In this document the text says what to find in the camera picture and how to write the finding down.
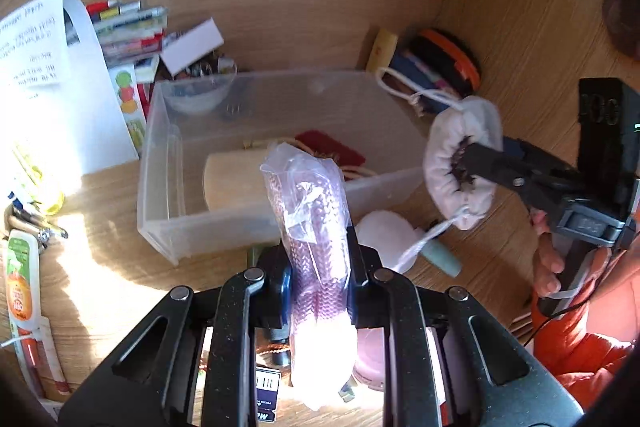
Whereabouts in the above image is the pink drawstring pouch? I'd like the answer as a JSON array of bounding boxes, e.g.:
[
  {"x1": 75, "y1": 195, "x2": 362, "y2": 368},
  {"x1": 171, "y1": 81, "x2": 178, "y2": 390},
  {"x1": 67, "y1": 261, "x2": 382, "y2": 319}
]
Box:
[{"x1": 374, "y1": 67, "x2": 503, "y2": 268}]

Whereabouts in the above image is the blue Max staples box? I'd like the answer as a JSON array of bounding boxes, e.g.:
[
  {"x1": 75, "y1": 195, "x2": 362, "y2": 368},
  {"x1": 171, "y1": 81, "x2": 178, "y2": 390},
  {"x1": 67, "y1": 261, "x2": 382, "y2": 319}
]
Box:
[{"x1": 255, "y1": 365, "x2": 282, "y2": 423}]

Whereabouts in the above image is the person's right hand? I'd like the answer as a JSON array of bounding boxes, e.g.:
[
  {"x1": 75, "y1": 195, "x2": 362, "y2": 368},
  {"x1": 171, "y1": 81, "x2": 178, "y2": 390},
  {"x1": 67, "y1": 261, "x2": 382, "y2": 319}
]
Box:
[{"x1": 530, "y1": 208, "x2": 614, "y2": 301}]

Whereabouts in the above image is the orange jacket sleeve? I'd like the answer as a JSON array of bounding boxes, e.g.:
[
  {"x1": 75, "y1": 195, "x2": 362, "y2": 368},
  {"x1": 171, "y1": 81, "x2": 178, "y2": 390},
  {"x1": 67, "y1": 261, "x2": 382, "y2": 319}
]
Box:
[{"x1": 532, "y1": 241, "x2": 639, "y2": 410}]

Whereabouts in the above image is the black orange round case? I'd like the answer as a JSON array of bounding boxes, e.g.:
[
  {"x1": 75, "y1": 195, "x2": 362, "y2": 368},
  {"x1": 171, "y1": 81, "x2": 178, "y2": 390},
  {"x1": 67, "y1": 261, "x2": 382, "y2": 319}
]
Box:
[{"x1": 406, "y1": 27, "x2": 482, "y2": 96}]

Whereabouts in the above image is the mint green tube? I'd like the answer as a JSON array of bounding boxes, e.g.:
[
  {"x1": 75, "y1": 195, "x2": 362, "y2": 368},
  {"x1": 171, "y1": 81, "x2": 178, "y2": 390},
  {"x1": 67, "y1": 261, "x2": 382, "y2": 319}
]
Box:
[{"x1": 420, "y1": 239, "x2": 462, "y2": 277}]

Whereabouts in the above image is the blue pencil pouch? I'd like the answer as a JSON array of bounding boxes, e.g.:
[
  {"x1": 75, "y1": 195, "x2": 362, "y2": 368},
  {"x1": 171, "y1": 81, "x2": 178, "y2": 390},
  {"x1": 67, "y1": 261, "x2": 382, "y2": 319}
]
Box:
[{"x1": 390, "y1": 51, "x2": 460, "y2": 100}]

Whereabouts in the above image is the yellow lotion tube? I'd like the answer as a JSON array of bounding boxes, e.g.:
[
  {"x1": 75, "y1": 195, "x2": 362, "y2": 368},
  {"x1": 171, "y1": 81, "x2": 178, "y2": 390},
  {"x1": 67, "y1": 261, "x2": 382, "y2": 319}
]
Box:
[{"x1": 366, "y1": 28, "x2": 398, "y2": 74}]

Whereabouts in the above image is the clear plastic storage bin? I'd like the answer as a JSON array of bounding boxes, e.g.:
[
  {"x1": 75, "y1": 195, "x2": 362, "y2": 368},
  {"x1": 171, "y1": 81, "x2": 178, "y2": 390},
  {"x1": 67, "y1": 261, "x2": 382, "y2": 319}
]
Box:
[{"x1": 137, "y1": 70, "x2": 425, "y2": 263}]

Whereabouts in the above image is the white printed paper sheet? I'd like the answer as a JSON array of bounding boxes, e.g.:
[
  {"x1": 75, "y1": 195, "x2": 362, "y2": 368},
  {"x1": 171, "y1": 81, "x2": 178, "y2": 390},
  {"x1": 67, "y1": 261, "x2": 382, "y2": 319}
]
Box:
[{"x1": 1, "y1": 0, "x2": 138, "y2": 191}]

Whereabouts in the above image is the small white box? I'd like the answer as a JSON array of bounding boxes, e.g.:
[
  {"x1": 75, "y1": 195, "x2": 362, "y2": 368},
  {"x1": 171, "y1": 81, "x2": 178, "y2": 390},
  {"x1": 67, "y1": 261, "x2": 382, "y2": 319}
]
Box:
[{"x1": 160, "y1": 18, "x2": 224, "y2": 77}]

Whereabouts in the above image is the stack of books and pens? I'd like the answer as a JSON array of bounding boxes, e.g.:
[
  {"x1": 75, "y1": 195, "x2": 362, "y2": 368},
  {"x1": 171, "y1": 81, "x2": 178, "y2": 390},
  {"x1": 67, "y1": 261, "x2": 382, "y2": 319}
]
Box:
[{"x1": 86, "y1": 0, "x2": 168, "y2": 114}]

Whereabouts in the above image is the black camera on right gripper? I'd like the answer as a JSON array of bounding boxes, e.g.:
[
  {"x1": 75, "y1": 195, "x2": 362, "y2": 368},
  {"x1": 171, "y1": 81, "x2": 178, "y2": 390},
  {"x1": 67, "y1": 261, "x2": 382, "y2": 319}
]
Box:
[{"x1": 577, "y1": 77, "x2": 639, "y2": 188}]

